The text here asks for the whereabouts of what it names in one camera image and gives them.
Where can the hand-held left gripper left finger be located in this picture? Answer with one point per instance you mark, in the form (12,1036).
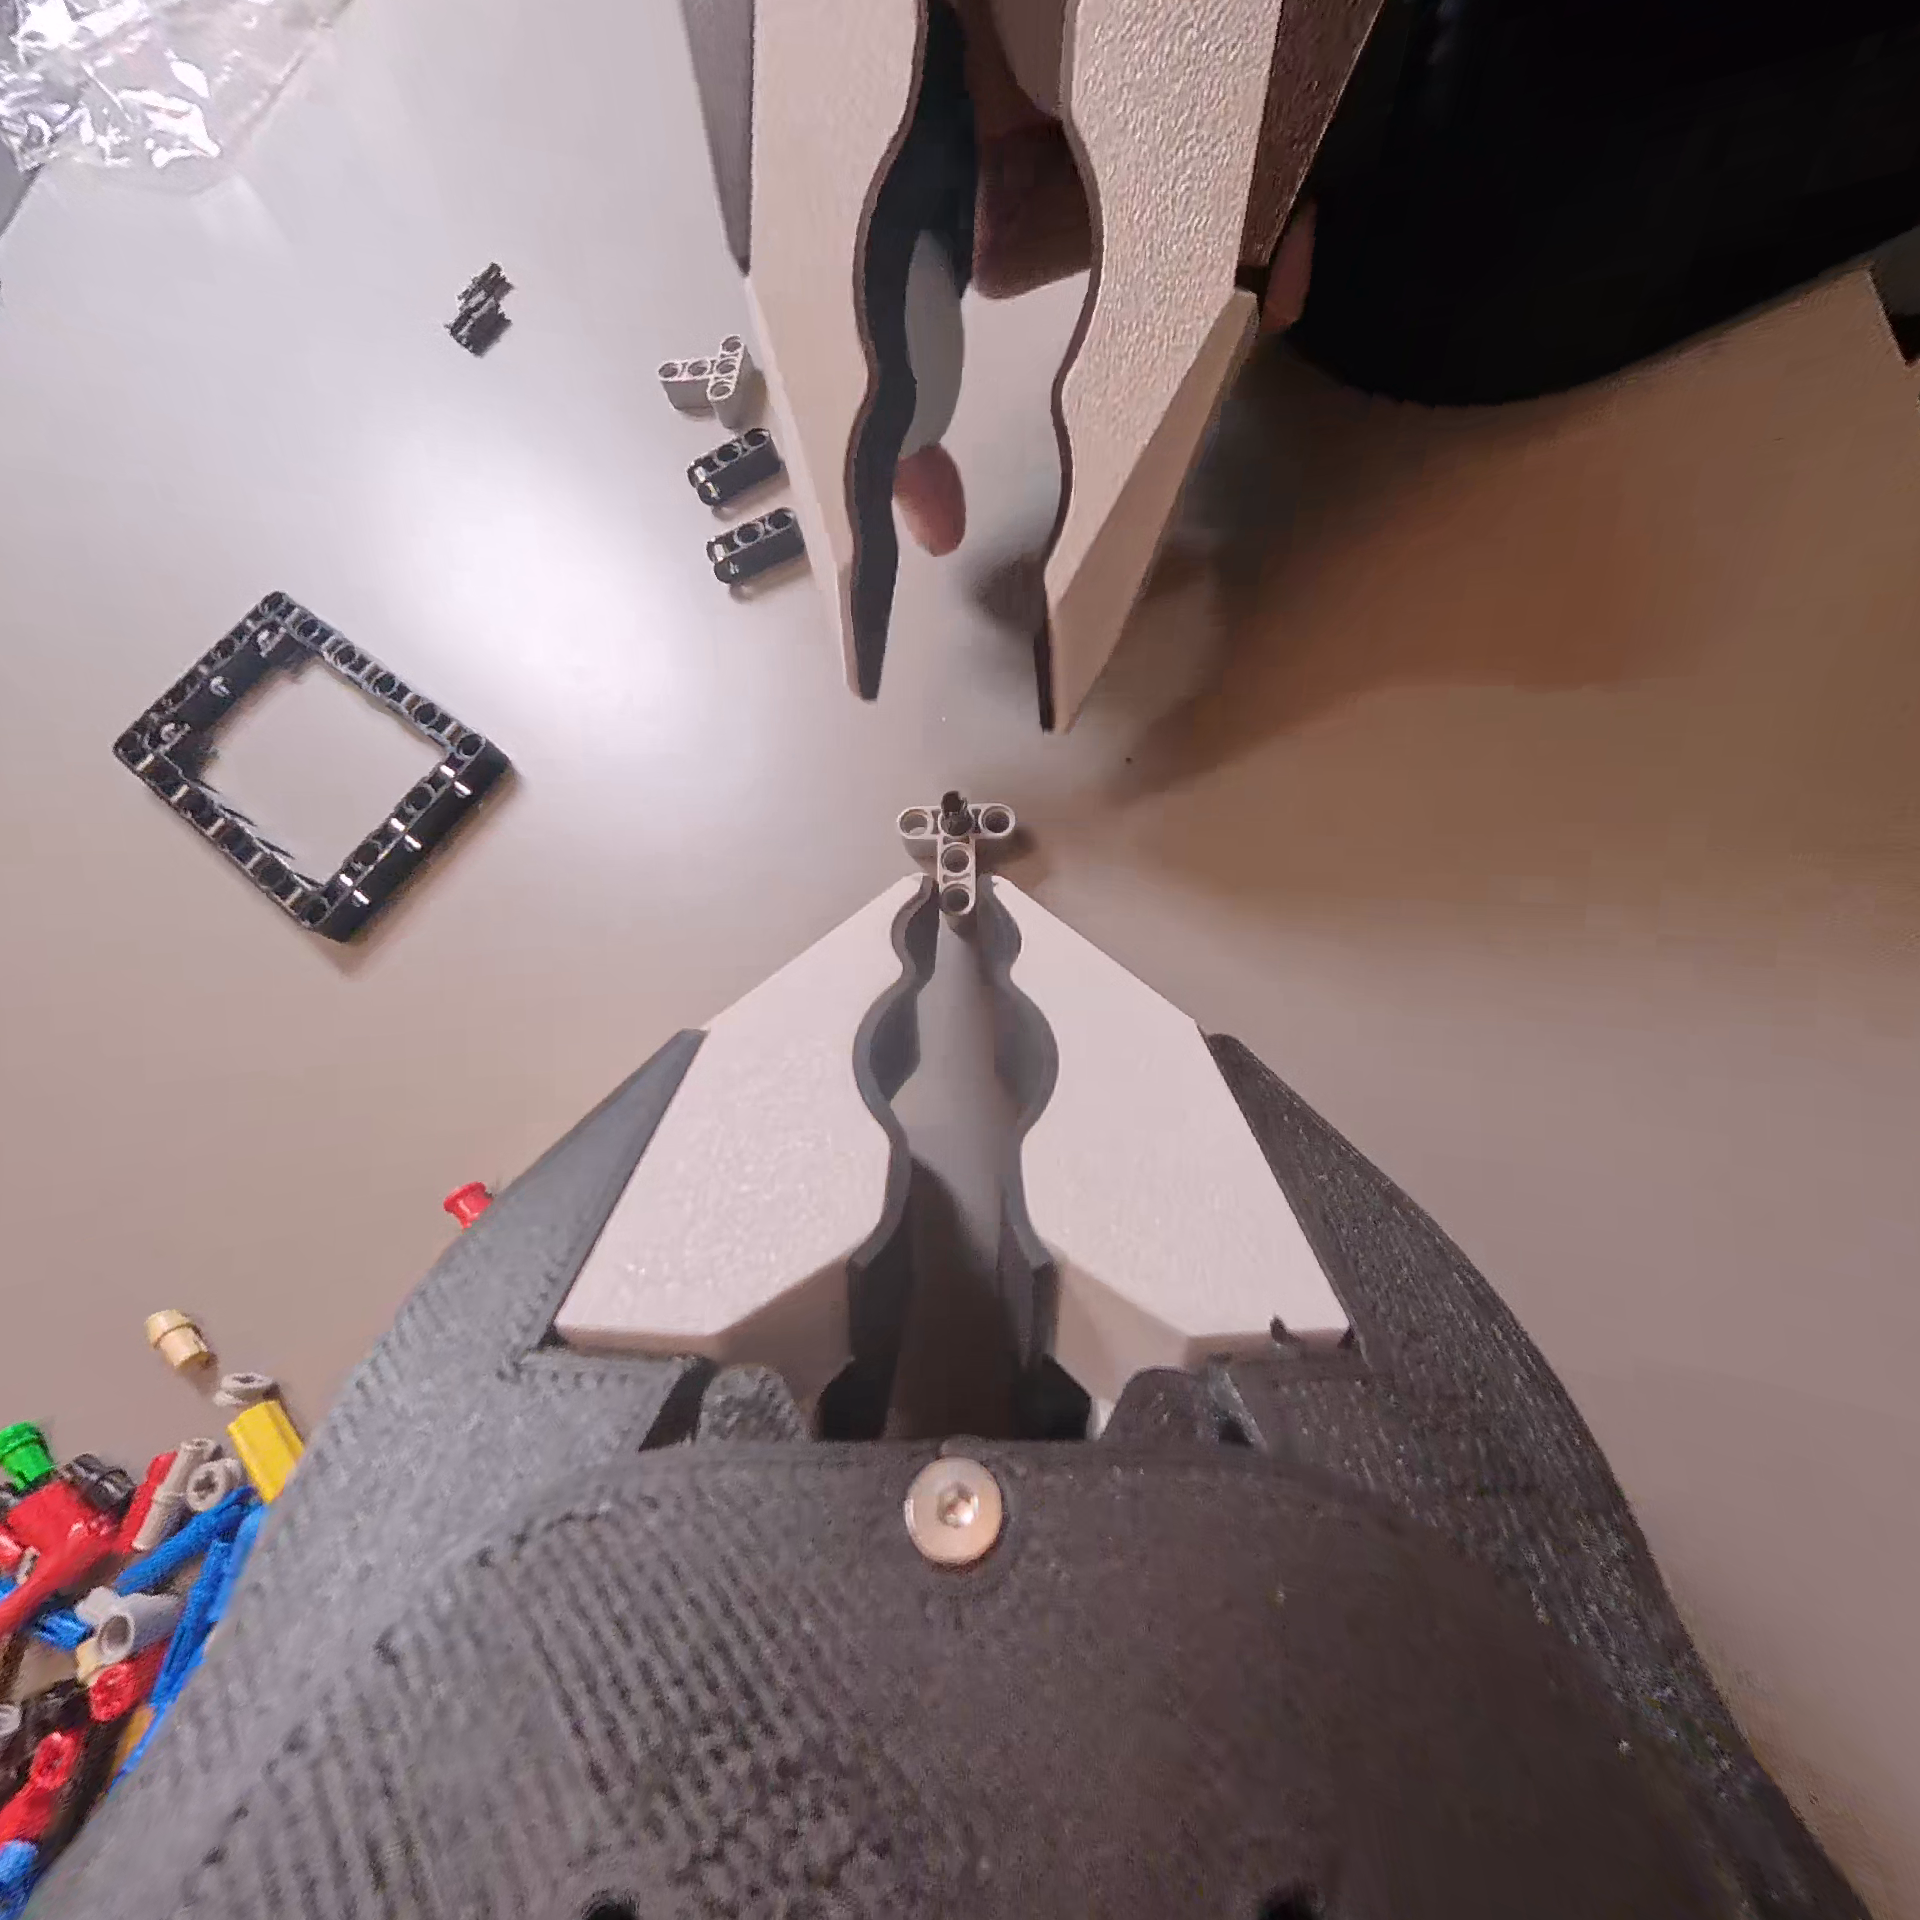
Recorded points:
(734,1186)

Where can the grey T-shaped lego beam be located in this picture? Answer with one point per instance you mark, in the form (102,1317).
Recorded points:
(956,862)

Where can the person's right forearm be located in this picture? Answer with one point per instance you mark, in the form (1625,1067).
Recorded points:
(1575,195)

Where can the grey angled lego beam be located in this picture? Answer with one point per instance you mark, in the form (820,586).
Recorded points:
(708,382)

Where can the black lego frame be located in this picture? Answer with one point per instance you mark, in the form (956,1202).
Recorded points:
(182,720)

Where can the pile of colourful lego pieces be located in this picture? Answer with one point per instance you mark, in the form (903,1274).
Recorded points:
(106,1590)

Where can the tan lego connector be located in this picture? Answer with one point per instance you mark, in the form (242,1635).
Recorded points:
(175,1338)

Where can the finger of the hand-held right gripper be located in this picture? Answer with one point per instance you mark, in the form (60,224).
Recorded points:
(809,224)
(1170,224)

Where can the small black lego pins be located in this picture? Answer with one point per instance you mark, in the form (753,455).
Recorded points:
(480,308)

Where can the short black lego beam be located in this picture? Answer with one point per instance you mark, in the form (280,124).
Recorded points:
(734,466)
(753,548)

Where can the clear plastic bag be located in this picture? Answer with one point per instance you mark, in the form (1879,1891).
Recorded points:
(120,76)

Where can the red lego pin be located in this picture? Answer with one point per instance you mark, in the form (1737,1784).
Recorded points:
(470,1204)

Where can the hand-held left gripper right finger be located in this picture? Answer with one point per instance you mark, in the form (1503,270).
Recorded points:
(1155,1186)

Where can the person's right hand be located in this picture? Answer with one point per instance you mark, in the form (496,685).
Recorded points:
(1027,182)

